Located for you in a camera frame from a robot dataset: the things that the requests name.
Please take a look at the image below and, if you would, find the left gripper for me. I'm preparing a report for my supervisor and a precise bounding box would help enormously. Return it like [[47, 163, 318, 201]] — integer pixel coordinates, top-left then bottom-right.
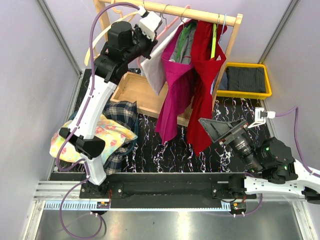
[[123, 23, 158, 64]]

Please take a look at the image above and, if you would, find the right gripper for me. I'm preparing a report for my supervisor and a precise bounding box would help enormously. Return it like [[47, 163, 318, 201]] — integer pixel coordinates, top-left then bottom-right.
[[196, 116, 262, 173]]

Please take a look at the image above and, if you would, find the white garment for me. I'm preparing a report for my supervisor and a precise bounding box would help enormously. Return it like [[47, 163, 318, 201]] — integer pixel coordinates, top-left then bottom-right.
[[137, 23, 183, 96]]

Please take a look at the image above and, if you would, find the grey garment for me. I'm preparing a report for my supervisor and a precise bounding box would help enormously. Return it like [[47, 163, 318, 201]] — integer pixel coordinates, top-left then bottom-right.
[[169, 23, 197, 65]]

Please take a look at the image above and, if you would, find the magenta skirt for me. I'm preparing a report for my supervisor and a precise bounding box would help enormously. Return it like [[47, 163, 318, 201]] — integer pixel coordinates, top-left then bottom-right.
[[155, 20, 198, 143]]

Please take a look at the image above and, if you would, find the navy plaid skirt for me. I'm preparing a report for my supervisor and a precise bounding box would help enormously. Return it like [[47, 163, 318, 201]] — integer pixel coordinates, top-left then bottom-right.
[[102, 100, 139, 176]]

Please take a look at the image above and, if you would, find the floral pastel garment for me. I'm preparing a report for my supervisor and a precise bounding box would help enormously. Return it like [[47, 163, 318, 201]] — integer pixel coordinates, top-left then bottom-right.
[[49, 112, 138, 163]]

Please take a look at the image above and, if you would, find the pink hanger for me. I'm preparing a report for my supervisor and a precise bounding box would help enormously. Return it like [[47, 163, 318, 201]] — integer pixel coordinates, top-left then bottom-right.
[[137, 4, 191, 69]]

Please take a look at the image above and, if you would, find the grey hanger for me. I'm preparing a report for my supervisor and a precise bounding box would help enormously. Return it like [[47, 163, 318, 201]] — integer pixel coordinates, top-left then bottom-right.
[[160, 4, 170, 26]]

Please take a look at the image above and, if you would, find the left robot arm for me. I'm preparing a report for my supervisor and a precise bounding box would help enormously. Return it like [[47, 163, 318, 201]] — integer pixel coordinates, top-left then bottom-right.
[[56, 19, 162, 198]]

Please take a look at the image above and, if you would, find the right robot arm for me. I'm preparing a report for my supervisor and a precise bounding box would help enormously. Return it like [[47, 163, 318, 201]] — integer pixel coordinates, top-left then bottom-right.
[[199, 118, 320, 205]]

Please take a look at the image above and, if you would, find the red skirt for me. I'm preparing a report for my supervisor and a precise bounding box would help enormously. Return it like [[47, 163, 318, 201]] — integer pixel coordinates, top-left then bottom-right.
[[187, 21, 215, 156]]

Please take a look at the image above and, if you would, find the yellow-green hanger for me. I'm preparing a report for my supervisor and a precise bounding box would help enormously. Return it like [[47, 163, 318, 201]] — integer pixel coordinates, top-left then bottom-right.
[[210, 23, 217, 59]]

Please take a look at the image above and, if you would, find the yellow plastic bin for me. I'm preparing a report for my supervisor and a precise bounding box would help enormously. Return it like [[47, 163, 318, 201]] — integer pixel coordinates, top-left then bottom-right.
[[216, 62, 272, 100]]

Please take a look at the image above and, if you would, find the blue-grey folded cloth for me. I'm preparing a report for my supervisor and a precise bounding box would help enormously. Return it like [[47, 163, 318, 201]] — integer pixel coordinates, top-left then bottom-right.
[[218, 72, 228, 91]]

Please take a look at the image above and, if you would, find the wooden clothes rack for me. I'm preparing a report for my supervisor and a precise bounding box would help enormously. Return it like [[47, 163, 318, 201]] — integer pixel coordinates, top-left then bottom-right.
[[93, 0, 243, 126]]

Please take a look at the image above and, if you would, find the dark striped folded cloth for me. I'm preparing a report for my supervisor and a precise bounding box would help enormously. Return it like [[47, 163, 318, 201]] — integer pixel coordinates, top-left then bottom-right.
[[225, 66, 266, 93]]

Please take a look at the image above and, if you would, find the teal transparent basin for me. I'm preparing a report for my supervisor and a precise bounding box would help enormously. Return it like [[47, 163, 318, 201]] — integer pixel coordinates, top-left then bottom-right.
[[67, 109, 140, 158]]

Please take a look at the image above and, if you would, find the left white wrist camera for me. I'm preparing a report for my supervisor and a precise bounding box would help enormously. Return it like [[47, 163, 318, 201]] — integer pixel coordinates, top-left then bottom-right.
[[137, 5, 162, 41]]

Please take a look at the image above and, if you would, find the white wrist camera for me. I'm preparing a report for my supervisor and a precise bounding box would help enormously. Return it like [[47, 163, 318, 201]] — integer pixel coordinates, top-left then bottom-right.
[[137, 5, 162, 41], [248, 107, 276, 129]]

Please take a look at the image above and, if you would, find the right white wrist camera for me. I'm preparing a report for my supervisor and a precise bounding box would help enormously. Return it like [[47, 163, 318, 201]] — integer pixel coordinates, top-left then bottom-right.
[[248, 107, 276, 129]]

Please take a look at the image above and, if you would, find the light blue wire hanger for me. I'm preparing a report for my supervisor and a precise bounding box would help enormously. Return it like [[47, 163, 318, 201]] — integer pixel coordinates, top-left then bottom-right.
[[210, 14, 227, 95]]

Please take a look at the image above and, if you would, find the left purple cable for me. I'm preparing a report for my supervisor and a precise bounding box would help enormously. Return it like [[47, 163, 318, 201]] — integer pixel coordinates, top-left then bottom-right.
[[54, 1, 142, 237]]

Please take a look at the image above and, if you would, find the purple cable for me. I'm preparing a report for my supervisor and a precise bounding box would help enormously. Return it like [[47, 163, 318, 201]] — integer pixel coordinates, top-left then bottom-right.
[[273, 106, 320, 177], [54, 1, 142, 237]]

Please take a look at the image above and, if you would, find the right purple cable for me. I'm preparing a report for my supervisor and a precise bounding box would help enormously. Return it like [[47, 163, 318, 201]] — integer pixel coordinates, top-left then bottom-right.
[[273, 106, 320, 177]]

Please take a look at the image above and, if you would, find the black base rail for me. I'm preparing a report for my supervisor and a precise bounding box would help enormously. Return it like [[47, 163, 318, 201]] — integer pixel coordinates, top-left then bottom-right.
[[79, 173, 246, 211]]

